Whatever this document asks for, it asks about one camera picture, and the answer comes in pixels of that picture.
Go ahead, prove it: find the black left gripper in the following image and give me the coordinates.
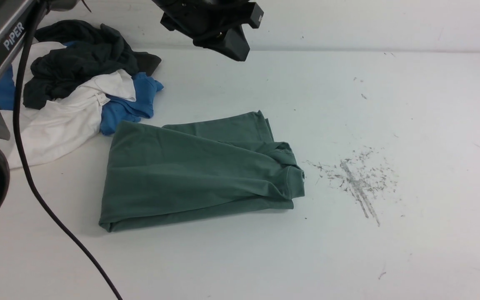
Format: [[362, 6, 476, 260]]
[[154, 0, 264, 62]]

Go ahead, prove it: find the green long sleeve shirt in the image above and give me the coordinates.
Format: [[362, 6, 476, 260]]
[[98, 111, 305, 233]]

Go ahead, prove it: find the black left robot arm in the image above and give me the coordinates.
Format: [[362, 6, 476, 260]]
[[0, 0, 264, 207]]

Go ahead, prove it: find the blue shirt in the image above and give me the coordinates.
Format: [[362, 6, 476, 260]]
[[24, 42, 162, 135]]

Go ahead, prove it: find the dark grey shirt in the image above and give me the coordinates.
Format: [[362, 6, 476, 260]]
[[23, 20, 162, 110]]

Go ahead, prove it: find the white shirt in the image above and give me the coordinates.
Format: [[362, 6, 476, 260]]
[[0, 41, 137, 169]]

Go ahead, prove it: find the black left camera cable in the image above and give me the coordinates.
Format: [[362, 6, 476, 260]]
[[12, 0, 124, 300]]

